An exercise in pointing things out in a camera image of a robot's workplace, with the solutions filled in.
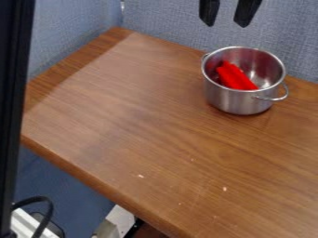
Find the red star-shaped block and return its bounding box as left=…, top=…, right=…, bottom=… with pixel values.
left=216, top=60, right=257, bottom=90

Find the black cable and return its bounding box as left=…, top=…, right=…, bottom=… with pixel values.
left=10, top=195, right=54, bottom=238

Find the white table bracket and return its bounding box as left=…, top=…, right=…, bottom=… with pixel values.
left=92, top=205, right=134, bottom=238

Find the metal pot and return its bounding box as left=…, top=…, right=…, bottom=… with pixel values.
left=201, top=46, right=289, bottom=115

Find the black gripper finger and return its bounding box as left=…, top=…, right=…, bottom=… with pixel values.
left=199, top=0, right=220, bottom=27
left=233, top=0, right=261, bottom=28

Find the white box below table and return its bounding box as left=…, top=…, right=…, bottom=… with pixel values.
left=10, top=208, right=58, bottom=238

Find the dark vertical bar at left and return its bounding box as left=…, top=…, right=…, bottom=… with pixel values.
left=0, top=0, right=34, bottom=238

